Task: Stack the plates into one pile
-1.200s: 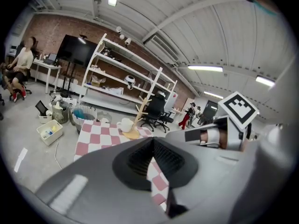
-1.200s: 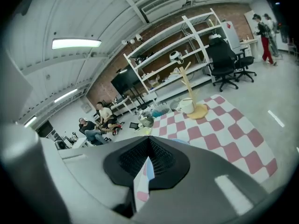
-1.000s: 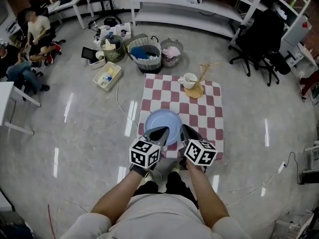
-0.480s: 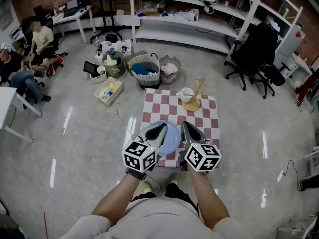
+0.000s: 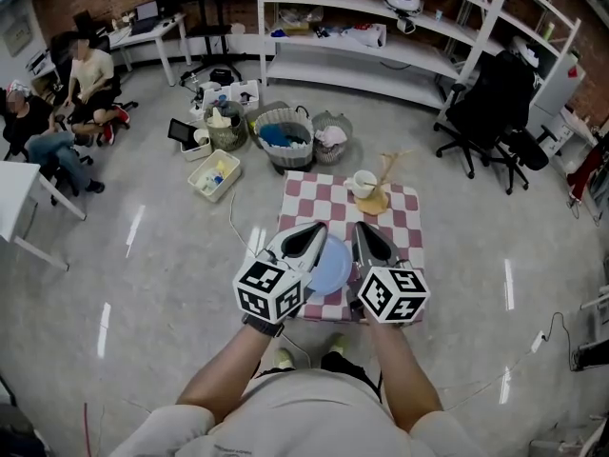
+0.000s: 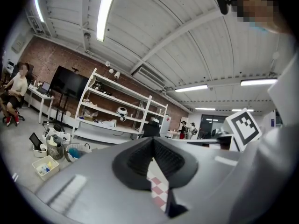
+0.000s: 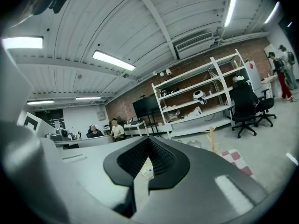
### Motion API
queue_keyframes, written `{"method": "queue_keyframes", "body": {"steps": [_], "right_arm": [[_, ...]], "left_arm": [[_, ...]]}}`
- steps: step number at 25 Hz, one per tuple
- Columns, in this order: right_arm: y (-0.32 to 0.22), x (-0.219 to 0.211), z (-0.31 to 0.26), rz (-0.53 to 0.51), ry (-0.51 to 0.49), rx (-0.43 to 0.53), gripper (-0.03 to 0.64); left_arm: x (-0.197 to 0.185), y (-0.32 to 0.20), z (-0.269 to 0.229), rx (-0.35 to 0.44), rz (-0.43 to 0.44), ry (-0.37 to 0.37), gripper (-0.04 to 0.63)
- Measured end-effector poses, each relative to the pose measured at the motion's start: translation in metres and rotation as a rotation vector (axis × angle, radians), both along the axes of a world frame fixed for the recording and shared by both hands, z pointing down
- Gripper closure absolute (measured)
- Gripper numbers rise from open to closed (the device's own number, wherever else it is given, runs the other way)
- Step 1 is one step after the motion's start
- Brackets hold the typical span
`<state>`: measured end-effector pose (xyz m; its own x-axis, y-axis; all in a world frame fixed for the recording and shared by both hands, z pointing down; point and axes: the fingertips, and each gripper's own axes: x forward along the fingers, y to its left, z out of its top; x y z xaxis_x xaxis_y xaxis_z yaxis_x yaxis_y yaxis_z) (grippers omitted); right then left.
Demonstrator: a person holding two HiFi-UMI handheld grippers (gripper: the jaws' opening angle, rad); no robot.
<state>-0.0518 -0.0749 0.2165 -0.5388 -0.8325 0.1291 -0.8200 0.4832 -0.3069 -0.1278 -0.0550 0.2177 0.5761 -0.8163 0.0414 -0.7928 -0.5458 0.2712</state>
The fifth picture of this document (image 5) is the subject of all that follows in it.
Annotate white floor cable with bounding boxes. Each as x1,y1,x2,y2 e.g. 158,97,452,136
227,190,261,256

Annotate white and blue bottle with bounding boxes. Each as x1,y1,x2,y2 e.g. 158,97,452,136
195,169,225,194

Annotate black office chair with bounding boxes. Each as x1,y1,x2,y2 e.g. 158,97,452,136
433,50,543,180
494,126,558,195

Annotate wire mesh basket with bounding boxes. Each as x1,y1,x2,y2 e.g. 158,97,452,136
311,110,354,166

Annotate black shorts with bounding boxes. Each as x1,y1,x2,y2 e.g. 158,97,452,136
256,352,384,404

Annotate pink cloth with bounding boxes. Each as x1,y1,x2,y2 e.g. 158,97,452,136
316,126,348,148

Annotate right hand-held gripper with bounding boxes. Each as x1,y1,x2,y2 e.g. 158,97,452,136
350,221,432,326

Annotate white open crate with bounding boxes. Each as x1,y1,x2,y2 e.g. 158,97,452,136
230,79,262,111
202,87,234,116

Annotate white t-shirt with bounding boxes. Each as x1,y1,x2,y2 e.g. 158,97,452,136
108,367,491,457

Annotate open laptop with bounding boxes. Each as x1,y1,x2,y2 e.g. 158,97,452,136
130,0,161,35

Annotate long white storage bin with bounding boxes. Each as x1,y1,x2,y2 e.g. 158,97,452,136
187,149,243,204

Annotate wooden mug tree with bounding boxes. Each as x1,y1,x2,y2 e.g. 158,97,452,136
354,149,415,216

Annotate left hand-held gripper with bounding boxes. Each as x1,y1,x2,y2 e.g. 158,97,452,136
232,222,330,326

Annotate white cabinet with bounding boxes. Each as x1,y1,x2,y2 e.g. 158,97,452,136
530,52,586,118

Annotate grey woven basket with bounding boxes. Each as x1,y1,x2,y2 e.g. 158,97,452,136
253,108,315,176

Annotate white shelving unit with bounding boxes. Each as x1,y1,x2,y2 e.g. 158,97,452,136
256,0,582,111

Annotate person's left forearm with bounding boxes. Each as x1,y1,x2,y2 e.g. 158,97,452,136
176,324,282,421

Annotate blue cloth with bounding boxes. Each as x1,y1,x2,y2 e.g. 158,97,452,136
260,124,305,149

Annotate blue plate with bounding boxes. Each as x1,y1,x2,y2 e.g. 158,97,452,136
304,234,354,297

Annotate green wicker basket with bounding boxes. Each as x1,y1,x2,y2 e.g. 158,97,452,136
204,100,249,152

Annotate white desk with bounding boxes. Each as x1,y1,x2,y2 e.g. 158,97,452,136
107,11,194,88
0,160,88,271

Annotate red floor cable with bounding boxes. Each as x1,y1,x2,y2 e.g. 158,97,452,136
81,401,94,457

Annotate white mug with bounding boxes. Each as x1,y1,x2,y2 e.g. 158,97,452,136
344,169,380,198

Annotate small white storage bin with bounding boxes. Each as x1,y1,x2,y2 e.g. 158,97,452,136
179,129,214,163

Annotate person's right forearm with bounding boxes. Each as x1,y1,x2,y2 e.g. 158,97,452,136
368,321,446,432

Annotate black tablet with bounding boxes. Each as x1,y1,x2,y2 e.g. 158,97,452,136
167,117,197,148

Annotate white side table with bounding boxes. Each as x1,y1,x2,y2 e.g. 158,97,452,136
541,107,599,173

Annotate red white checkered tablecloth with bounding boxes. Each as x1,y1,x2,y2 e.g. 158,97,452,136
277,169,425,324

